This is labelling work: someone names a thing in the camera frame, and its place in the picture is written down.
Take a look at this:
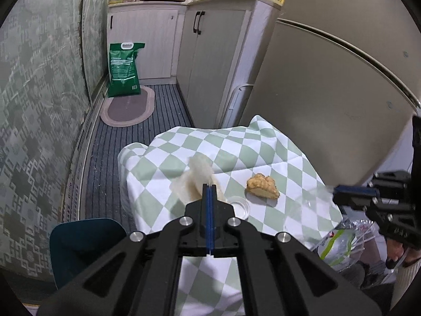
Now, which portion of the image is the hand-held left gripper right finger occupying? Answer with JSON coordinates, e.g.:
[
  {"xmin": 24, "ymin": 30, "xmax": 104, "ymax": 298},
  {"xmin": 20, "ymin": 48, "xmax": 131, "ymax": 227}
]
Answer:
[{"xmin": 210, "ymin": 184, "xmax": 384, "ymax": 316}]

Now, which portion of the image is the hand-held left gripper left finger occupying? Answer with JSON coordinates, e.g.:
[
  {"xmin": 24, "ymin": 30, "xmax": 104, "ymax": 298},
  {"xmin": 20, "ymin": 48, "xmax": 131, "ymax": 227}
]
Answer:
[{"xmin": 36, "ymin": 184, "xmax": 211, "ymax": 316}]

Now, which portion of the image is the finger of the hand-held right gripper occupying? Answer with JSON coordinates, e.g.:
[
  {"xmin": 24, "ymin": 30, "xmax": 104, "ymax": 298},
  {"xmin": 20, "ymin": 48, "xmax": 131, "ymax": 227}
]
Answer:
[
  {"xmin": 333, "ymin": 170, "xmax": 413, "ymax": 195},
  {"xmin": 333, "ymin": 193, "xmax": 407, "ymax": 226}
]

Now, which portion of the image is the teal plastic bin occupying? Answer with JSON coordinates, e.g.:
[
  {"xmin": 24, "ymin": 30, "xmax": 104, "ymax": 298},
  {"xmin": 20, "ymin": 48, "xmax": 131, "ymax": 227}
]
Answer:
[{"xmin": 49, "ymin": 218, "xmax": 127, "ymax": 291}]

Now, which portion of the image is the person's right forearm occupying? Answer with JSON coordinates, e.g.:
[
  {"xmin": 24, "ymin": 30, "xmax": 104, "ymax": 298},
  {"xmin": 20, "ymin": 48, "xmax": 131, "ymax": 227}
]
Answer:
[{"xmin": 390, "ymin": 259, "xmax": 421, "ymax": 316}]

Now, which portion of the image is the person's right hand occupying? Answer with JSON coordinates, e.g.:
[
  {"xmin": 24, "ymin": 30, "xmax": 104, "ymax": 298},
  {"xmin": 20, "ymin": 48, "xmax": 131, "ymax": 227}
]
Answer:
[{"xmin": 385, "ymin": 237, "xmax": 415, "ymax": 269}]

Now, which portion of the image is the clear round plastic lid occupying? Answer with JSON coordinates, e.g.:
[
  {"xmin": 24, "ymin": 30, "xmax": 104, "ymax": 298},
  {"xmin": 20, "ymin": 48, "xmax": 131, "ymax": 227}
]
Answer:
[{"xmin": 227, "ymin": 196, "xmax": 251, "ymax": 219}]

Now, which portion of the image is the green white plastic bag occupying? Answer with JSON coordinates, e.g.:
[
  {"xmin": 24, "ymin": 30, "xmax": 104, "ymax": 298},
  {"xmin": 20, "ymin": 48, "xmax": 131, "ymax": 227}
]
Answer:
[{"xmin": 317, "ymin": 229, "xmax": 356, "ymax": 268}]

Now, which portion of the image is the brown bread piece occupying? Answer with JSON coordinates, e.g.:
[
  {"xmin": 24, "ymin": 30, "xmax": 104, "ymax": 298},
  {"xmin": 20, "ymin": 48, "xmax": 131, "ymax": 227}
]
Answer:
[{"xmin": 247, "ymin": 173, "xmax": 281, "ymax": 200}]

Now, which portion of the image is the green checkered tablecloth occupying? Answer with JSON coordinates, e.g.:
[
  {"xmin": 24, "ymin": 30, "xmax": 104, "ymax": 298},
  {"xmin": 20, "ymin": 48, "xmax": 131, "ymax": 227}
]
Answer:
[{"xmin": 117, "ymin": 115, "xmax": 344, "ymax": 316}]

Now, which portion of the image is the beige refrigerator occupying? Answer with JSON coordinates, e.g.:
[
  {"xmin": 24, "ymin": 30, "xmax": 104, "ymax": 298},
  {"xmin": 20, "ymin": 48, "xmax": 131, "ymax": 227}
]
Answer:
[{"xmin": 242, "ymin": 0, "xmax": 421, "ymax": 189}]

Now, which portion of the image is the oval grey floor mat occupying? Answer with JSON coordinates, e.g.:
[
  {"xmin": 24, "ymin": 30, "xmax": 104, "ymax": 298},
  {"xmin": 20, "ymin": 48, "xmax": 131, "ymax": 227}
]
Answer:
[{"xmin": 99, "ymin": 86, "xmax": 156, "ymax": 127}]

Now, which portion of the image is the green rice bag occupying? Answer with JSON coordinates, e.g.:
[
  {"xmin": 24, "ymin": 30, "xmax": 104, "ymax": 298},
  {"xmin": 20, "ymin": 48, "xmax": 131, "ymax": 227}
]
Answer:
[{"xmin": 108, "ymin": 41, "xmax": 146, "ymax": 98}]

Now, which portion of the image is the patterned frosted glass door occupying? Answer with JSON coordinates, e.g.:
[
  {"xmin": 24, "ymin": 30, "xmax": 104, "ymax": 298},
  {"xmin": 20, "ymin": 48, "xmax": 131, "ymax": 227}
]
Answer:
[
  {"xmin": 80, "ymin": 0, "xmax": 111, "ymax": 101},
  {"xmin": 0, "ymin": 0, "xmax": 92, "ymax": 283}
]

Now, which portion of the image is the white cabinet with long handles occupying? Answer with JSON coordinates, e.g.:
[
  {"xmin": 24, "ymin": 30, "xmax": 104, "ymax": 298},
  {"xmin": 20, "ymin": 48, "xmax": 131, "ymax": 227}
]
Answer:
[{"xmin": 177, "ymin": 0, "xmax": 281, "ymax": 130}]

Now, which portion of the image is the white cabinet with short handle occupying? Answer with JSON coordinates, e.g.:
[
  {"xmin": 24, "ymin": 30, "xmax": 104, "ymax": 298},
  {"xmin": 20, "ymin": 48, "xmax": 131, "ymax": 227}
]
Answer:
[{"xmin": 107, "ymin": 1, "xmax": 187, "ymax": 87}]

